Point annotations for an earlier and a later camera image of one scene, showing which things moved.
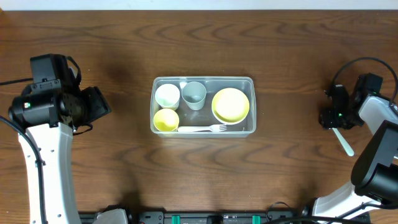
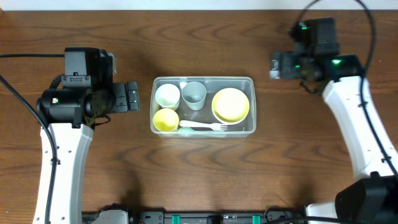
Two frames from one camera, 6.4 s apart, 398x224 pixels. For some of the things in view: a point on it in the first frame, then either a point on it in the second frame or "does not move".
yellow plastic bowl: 230,106 does not move
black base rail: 135,216 does not move
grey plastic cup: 194,93 does not move
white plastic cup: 167,96 does not move
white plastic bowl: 227,123 does not move
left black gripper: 96,101 → 132,96
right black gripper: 331,118 → 277,66
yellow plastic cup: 166,119 does not move
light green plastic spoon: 350,150 → 189,132
